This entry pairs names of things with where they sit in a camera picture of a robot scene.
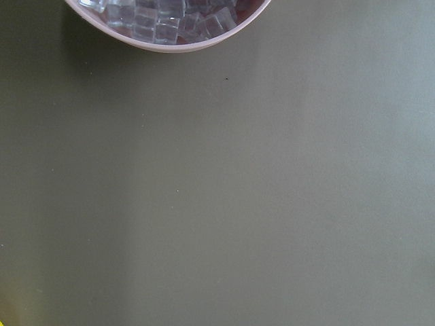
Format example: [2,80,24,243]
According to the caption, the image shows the pink bowl with ice cubes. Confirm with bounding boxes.
[67,1,269,53]

